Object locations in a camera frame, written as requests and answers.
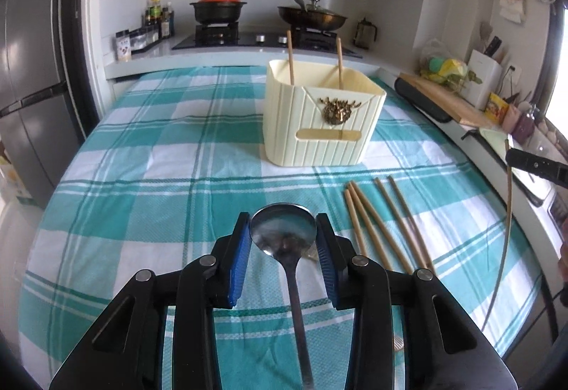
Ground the yellow snack packet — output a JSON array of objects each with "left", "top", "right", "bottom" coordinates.
[{"left": 484, "top": 92, "right": 509, "bottom": 124}]

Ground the white knife block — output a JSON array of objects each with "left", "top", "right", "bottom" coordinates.
[{"left": 460, "top": 49, "right": 503, "bottom": 110}]

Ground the white label spice jar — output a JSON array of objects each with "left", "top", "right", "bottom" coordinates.
[{"left": 115, "top": 29, "right": 132, "bottom": 62}]

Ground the sauce bottles group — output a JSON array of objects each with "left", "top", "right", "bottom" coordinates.
[{"left": 143, "top": 0, "right": 175, "bottom": 39}]

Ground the teal white checkered tablecloth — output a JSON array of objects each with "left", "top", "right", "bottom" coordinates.
[{"left": 18, "top": 67, "right": 542, "bottom": 387}]

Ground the grey refrigerator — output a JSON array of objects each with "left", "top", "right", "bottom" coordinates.
[{"left": 1, "top": 0, "right": 96, "bottom": 207}]

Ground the spice jar rack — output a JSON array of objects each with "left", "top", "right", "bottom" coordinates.
[{"left": 129, "top": 25, "right": 161, "bottom": 53}]

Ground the dark wok glass lid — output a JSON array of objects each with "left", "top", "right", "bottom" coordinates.
[{"left": 277, "top": 0, "right": 346, "bottom": 32}]

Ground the dark glass jug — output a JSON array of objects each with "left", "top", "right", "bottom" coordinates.
[{"left": 353, "top": 18, "right": 378, "bottom": 49}]

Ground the black pot orange lid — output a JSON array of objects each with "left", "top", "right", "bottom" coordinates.
[{"left": 191, "top": 0, "right": 246, "bottom": 26}]

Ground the small steel spoon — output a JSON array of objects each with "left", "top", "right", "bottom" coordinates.
[{"left": 303, "top": 244, "right": 319, "bottom": 261}]

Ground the wooden chopstick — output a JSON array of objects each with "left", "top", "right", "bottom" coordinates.
[
  {"left": 388, "top": 175, "right": 436, "bottom": 273},
  {"left": 375, "top": 178, "right": 426, "bottom": 268},
  {"left": 336, "top": 36, "right": 344, "bottom": 90},
  {"left": 286, "top": 29, "right": 295, "bottom": 86},
  {"left": 349, "top": 180, "right": 412, "bottom": 273},
  {"left": 348, "top": 182, "right": 392, "bottom": 270},
  {"left": 344, "top": 188, "right": 368, "bottom": 256}
]

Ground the pale green tray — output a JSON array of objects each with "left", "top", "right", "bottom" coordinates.
[{"left": 479, "top": 128, "right": 553, "bottom": 207}]

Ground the black gas cooktop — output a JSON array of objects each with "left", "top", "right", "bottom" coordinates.
[{"left": 173, "top": 22, "right": 337, "bottom": 54}]

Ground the large steel spoon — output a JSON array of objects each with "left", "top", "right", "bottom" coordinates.
[{"left": 249, "top": 202, "right": 317, "bottom": 389}]

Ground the wooden cutting board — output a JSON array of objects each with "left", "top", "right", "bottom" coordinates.
[{"left": 399, "top": 72, "right": 497, "bottom": 128}]

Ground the plastic bag with fruit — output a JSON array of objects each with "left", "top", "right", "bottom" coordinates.
[{"left": 419, "top": 39, "right": 482, "bottom": 93}]

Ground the cream ribbed utensil holder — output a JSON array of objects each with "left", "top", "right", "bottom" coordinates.
[{"left": 263, "top": 59, "right": 387, "bottom": 168}]

